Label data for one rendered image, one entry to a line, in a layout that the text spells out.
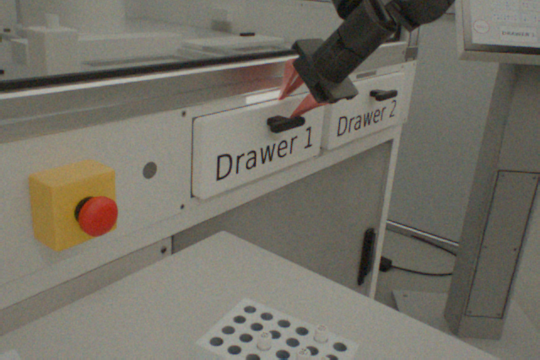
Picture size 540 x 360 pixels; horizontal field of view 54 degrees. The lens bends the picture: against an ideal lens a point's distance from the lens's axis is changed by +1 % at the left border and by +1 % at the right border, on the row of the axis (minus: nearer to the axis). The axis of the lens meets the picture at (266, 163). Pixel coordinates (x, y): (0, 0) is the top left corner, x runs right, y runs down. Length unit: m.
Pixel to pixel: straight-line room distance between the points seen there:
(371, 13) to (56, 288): 0.49
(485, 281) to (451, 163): 0.72
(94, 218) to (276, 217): 0.46
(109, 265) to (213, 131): 0.21
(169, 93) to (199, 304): 0.25
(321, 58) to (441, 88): 1.63
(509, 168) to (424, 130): 0.79
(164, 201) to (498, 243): 1.25
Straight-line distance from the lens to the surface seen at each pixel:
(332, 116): 0.92
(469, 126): 2.32
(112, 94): 0.59
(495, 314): 1.88
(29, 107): 0.54
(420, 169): 2.43
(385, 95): 1.00
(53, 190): 0.52
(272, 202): 0.90
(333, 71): 0.72
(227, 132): 0.70
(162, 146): 0.65
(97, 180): 0.55
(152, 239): 0.70
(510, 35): 1.46
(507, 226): 1.73
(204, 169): 0.69
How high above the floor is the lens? 1.11
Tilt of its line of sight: 20 degrees down
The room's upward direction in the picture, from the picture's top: 4 degrees clockwise
